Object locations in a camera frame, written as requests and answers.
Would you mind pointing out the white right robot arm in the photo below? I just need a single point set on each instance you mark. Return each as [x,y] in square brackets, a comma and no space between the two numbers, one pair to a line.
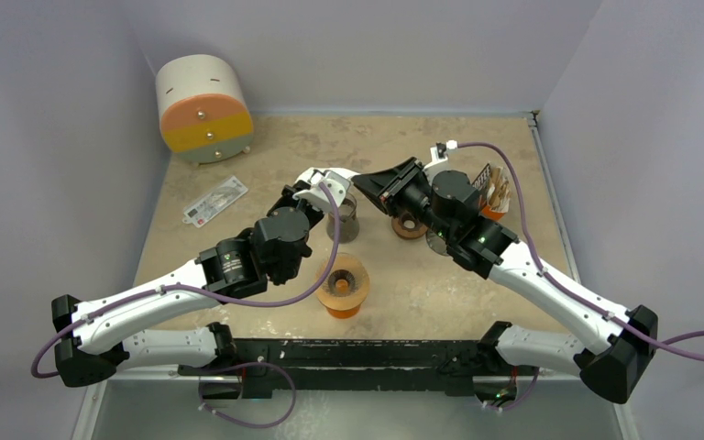
[604,347]

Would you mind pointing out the white paper coffee filter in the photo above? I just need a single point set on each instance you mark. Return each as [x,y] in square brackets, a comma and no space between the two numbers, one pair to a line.
[313,175]

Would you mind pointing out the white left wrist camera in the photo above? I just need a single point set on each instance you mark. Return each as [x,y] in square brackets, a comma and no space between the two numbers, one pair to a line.
[321,195]

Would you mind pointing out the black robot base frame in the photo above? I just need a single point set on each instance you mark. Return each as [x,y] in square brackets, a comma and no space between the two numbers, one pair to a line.
[457,368]

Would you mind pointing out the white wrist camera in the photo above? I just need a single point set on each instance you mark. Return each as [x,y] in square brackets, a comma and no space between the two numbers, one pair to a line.
[321,195]
[439,158]

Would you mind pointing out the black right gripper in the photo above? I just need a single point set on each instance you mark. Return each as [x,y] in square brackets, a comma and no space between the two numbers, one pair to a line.
[401,184]

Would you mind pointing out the clear ribbed glass dripper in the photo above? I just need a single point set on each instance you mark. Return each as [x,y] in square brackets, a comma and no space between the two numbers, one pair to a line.
[347,277]

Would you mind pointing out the orange coffee filter box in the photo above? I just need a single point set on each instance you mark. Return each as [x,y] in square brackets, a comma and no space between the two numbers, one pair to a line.
[495,189]

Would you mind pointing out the grey glass carafe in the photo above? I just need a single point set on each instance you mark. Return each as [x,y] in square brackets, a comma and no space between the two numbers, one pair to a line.
[349,224]

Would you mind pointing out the white round drawer cabinet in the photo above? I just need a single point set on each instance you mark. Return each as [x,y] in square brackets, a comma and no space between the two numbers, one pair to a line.
[203,115]

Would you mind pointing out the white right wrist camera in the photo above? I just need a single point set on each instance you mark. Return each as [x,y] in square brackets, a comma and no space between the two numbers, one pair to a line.
[439,158]

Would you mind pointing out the clear plastic filter packet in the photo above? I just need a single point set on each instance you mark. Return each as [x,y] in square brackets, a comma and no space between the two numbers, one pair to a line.
[215,201]

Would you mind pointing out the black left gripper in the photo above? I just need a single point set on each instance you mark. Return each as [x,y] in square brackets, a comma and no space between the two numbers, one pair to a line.
[287,199]

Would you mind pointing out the orange glass carafe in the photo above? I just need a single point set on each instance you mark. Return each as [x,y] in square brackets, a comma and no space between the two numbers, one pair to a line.
[343,314]

